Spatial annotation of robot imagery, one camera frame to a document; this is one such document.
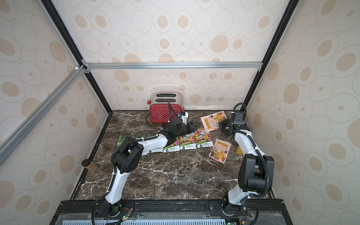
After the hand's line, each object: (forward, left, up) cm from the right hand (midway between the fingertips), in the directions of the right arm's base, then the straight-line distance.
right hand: (225, 124), depth 90 cm
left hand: (-3, +14, +3) cm, 14 cm away
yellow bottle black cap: (-11, -11, -15) cm, 22 cm away
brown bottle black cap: (-27, +83, -7) cm, 87 cm away
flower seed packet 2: (-4, +24, -16) cm, 29 cm away
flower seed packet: (-9, +32, -15) cm, 37 cm away
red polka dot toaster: (+14, +41, +2) cm, 44 cm away
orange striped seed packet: (+2, +8, 0) cm, 9 cm away
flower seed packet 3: (0, +12, -16) cm, 21 cm away
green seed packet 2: (-13, +43, -14) cm, 47 cm away
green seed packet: (-4, +73, -15) cm, 74 cm away
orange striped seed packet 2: (-11, +2, -16) cm, 20 cm away
